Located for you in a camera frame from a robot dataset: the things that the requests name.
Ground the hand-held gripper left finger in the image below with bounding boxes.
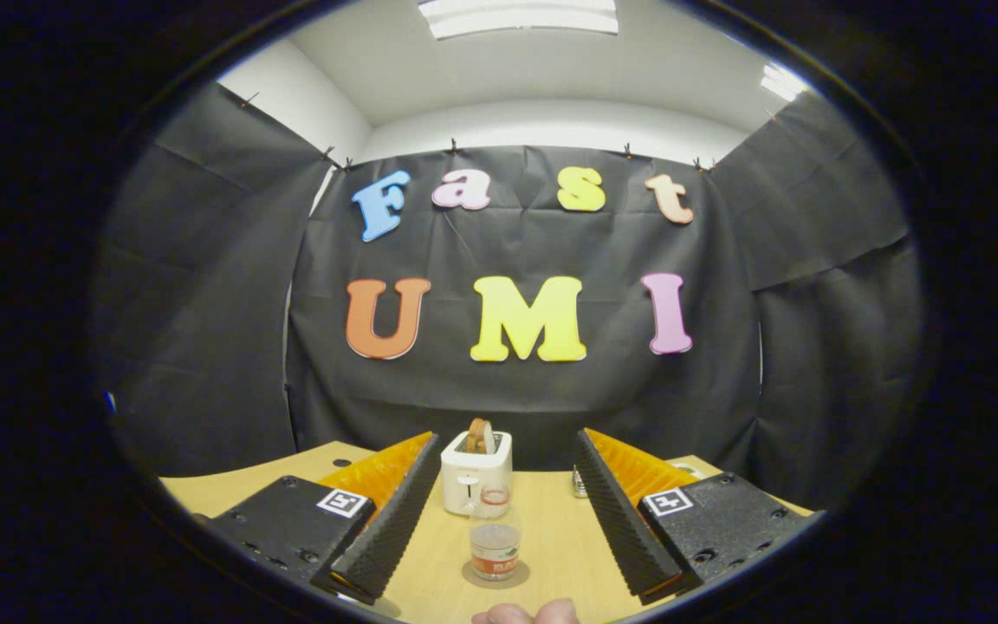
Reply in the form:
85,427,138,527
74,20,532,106
204,432,442,606

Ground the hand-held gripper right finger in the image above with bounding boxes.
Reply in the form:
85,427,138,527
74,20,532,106
574,428,827,607

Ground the clear plastic juice bottle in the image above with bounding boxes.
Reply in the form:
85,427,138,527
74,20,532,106
468,485,523,582

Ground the round brown coaster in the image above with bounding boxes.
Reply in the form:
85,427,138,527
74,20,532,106
462,559,531,590

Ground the wooden table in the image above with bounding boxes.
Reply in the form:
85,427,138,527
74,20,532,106
159,440,814,624

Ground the white toaster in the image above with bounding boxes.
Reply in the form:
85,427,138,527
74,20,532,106
440,430,514,518

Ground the small ceiling light panel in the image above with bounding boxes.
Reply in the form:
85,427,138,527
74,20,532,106
759,62,809,102

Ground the long ceiling light panel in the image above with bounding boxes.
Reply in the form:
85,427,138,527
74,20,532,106
418,0,619,41

